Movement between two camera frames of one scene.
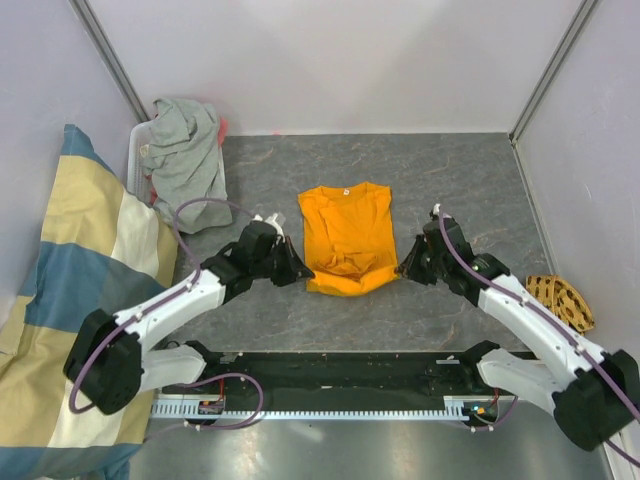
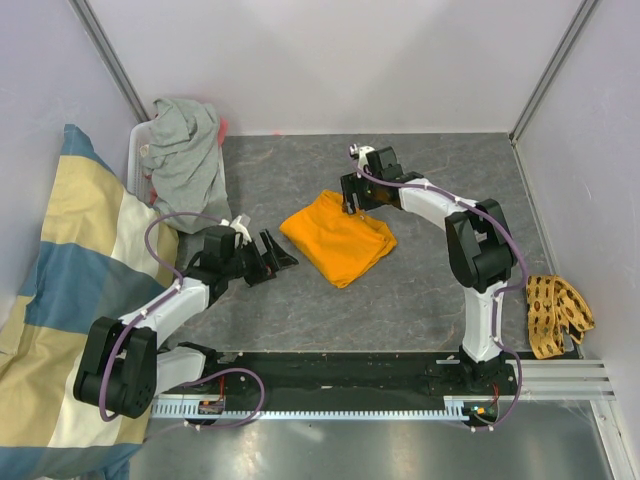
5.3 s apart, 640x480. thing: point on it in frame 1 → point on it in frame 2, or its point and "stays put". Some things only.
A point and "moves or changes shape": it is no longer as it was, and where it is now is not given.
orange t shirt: (348, 237) moves or changes shape
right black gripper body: (422, 266) → (366, 192)
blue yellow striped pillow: (99, 249) stays put
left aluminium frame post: (110, 58) stays put
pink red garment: (222, 131) stays put
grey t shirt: (183, 162) stays put
